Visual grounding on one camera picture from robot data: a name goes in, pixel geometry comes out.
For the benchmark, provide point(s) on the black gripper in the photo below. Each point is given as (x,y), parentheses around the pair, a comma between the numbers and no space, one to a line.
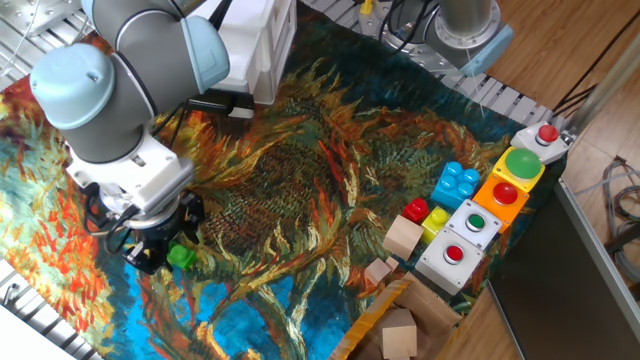
(165,232)

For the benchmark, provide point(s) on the green toy brick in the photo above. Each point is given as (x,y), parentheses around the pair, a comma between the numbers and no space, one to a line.
(181,257)

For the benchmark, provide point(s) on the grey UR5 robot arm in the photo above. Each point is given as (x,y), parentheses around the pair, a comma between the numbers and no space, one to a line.
(100,125)

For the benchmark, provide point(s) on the sunflower painting cloth mat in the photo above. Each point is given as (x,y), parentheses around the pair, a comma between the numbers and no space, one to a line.
(310,175)

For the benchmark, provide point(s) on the white board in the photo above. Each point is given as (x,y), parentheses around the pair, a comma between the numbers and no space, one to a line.
(20,340)

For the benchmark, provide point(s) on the small wooden block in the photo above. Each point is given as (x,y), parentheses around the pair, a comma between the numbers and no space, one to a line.
(377,272)

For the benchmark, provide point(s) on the white plastic box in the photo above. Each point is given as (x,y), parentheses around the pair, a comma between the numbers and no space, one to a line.
(275,45)

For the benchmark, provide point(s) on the large wooden cube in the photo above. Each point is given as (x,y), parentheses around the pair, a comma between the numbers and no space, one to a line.
(401,237)

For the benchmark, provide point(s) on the red toy brick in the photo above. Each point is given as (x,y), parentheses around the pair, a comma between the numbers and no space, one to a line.
(415,211)

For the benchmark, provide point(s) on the wooden cube in cardboard box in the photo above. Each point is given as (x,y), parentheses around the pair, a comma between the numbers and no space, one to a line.
(400,340)

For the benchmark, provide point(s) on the yellow toy brick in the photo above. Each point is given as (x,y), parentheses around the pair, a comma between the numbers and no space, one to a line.
(436,222)

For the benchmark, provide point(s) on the cardboard box with label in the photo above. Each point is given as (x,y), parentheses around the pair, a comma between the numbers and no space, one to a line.
(430,310)

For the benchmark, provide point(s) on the large white red-button box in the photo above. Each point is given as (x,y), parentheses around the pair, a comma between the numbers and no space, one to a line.
(440,272)

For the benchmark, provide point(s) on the blue toy brick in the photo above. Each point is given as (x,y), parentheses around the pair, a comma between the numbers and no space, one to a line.
(452,192)

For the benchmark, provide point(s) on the yellow connector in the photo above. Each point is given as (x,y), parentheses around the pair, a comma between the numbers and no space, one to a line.
(366,6)

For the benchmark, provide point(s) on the silver robot mounting plate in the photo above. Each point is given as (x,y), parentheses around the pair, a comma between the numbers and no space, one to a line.
(425,57)

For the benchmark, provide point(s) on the white green-button box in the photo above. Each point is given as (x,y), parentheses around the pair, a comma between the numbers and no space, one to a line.
(487,234)

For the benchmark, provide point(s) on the orange red-button box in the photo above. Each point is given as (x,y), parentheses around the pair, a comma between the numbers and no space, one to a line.
(492,212)

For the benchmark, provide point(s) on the yellow green-mushroom-button box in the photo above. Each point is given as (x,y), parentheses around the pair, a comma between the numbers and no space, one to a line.
(522,164)

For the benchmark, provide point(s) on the small white red-button box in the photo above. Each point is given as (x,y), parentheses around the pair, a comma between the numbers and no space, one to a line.
(530,145)

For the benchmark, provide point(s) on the dark grey panel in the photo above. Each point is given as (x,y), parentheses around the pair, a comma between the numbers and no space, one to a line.
(550,280)

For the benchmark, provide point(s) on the aluminium frame post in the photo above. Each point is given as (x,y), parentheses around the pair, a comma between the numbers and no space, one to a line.
(600,95)

